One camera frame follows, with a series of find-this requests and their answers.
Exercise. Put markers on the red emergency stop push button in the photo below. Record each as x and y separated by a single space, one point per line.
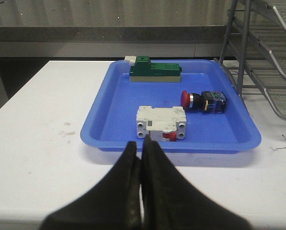
208 101

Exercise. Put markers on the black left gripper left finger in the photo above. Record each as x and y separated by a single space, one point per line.
112 204

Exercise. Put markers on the white circuit breaker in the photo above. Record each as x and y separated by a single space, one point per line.
161 123

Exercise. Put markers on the green terminal block module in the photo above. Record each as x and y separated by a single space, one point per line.
144 70

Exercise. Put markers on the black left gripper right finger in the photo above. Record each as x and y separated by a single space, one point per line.
172 203

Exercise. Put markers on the grey metal rack frame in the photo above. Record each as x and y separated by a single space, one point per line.
239 17

